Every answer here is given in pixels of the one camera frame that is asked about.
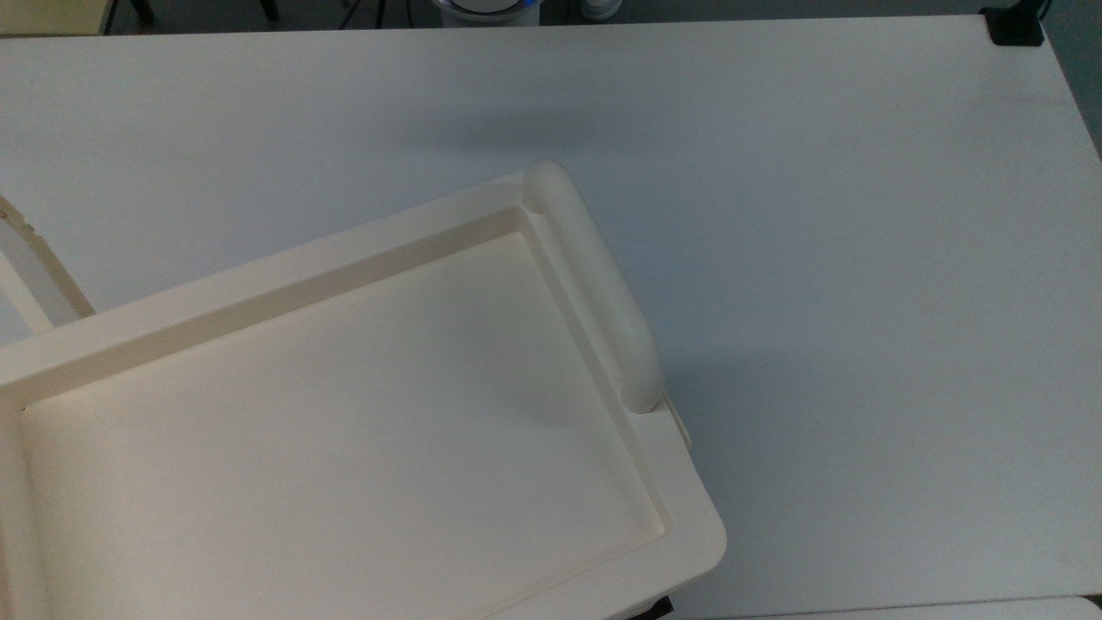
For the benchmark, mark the cream plastic cabinet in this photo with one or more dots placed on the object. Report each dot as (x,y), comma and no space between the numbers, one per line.
(344,413)

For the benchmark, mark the small white round object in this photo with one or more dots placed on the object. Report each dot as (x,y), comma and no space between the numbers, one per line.
(600,8)

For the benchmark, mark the black tripod legs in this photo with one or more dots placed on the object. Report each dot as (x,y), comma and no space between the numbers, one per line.
(366,9)

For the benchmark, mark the black table clamp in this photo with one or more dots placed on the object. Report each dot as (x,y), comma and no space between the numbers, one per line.
(1016,26)

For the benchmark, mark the light wooden desk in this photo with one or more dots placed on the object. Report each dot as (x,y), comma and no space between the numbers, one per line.
(52,13)

